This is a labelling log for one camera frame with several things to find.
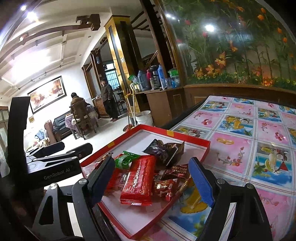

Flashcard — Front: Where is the green candy wrapper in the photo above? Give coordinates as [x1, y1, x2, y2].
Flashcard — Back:
[114, 151, 140, 170]

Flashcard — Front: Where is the blue water bottle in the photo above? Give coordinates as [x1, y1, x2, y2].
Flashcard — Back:
[158, 64, 166, 90]

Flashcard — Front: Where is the dark purple snack packet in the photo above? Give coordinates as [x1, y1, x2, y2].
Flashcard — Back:
[143, 139, 178, 167]

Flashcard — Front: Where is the red long snack packet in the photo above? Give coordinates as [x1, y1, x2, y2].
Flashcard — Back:
[120, 155, 156, 206]

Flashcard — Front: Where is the red floral candy packet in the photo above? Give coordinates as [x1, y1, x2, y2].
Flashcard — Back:
[152, 179, 179, 202]

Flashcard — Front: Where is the gold brown snack packet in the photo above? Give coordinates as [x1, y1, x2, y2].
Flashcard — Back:
[165, 142, 185, 168]

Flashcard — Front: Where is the glass floral display cabinet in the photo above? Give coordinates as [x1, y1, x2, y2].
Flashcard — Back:
[159, 1, 295, 90]

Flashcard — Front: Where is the patterned plastic tablecloth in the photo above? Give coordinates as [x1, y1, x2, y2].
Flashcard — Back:
[129, 94, 296, 241]

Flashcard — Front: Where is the dark sofa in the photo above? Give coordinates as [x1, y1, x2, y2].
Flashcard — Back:
[53, 111, 72, 142]

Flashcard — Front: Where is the standing person dark coat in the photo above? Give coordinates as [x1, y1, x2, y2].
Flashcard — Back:
[101, 78, 118, 122]

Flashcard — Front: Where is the framed wall painting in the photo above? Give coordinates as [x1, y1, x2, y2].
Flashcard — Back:
[27, 76, 67, 114]

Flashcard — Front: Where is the white plastic bucket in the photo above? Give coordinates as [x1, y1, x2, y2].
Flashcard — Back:
[135, 110, 154, 126]

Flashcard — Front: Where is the seated person in brown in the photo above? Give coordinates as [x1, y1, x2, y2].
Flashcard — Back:
[70, 92, 93, 139]

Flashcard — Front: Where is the brown manly snack packet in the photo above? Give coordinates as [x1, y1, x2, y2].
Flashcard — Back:
[159, 164, 190, 180]

